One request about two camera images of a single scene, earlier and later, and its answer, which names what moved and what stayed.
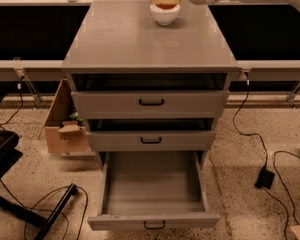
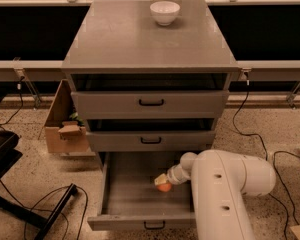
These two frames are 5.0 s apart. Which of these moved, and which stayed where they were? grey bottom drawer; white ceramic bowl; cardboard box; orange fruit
Moved: orange fruit
Stayed: cardboard box; grey bottom drawer; white ceramic bowl
